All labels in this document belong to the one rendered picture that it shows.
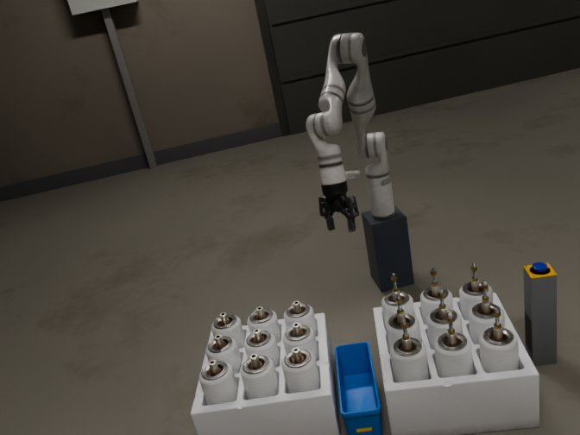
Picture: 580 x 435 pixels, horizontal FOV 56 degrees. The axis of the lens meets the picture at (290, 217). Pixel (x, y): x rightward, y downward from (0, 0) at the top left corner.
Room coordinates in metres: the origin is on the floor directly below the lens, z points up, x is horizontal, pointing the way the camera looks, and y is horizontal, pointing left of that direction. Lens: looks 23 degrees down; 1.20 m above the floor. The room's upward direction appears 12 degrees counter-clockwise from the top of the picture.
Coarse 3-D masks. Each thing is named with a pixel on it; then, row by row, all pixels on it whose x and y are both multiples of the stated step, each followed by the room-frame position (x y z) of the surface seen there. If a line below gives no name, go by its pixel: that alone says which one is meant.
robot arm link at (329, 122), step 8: (320, 96) 1.60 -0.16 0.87; (328, 96) 1.57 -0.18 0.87; (336, 96) 1.57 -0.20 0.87; (320, 104) 1.58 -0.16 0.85; (328, 104) 1.56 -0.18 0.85; (336, 104) 1.54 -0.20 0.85; (320, 112) 1.54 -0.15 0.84; (328, 112) 1.51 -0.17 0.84; (336, 112) 1.51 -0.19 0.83; (320, 120) 1.51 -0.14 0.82; (328, 120) 1.49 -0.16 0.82; (336, 120) 1.49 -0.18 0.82; (320, 128) 1.50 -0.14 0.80; (328, 128) 1.49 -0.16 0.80; (336, 128) 1.49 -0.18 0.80; (320, 136) 1.52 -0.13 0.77
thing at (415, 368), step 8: (392, 344) 1.21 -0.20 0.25; (424, 344) 1.18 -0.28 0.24; (392, 352) 1.17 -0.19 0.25; (424, 352) 1.15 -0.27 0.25; (392, 360) 1.17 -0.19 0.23; (400, 360) 1.14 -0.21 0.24; (408, 360) 1.13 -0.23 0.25; (416, 360) 1.13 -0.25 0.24; (424, 360) 1.15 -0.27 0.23; (392, 368) 1.18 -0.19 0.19; (400, 368) 1.14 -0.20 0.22; (408, 368) 1.13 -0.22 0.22; (416, 368) 1.13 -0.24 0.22; (424, 368) 1.14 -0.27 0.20; (400, 376) 1.15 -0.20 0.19; (408, 376) 1.14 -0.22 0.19; (416, 376) 1.13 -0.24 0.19; (424, 376) 1.14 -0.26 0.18
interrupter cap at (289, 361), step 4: (292, 352) 1.26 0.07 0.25; (300, 352) 1.25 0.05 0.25; (304, 352) 1.24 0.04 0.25; (308, 352) 1.24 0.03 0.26; (288, 356) 1.24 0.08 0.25; (292, 356) 1.24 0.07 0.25; (304, 356) 1.23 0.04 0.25; (308, 356) 1.22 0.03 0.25; (284, 360) 1.23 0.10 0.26; (288, 360) 1.22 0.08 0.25; (292, 360) 1.23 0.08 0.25; (300, 360) 1.22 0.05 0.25; (304, 360) 1.21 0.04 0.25; (308, 360) 1.21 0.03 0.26; (288, 364) 1.21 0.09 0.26; (292, 364) 1.20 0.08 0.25; (296, 364) 1.20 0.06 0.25; (300, 364) 1.20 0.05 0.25; (304, 364) 1.19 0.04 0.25
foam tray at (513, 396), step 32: (384, 352) 1.27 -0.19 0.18; (384, 384) 1.14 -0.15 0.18; (416, 384) 1.11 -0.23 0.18; (448, 384) 1.10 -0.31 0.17; (480, 384) 1.08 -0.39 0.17; (512, 384) 1.07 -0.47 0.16; (416, 416) 1.10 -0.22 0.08; (448, 416) 1.09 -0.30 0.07; (480, 416) 1.08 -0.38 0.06; (512, 416) 1.07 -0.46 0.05
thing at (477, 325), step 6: (474, 318) 1.24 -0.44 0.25; (480, 318) 1.23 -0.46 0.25; (492, 318) 1.22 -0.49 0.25; (504, 318) 1.24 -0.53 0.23; (474, 324) 1.24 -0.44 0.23; (480, 324) 1.23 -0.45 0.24; (486, 324) 1.22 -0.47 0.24; (492, 324) 1.22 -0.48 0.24; (504, 324) 1.24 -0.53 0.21; (474, 330) 1.25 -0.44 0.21; (480, 330) 1.23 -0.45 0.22; (474, 336) 1.25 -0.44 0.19; (474, 342) 1.25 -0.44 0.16
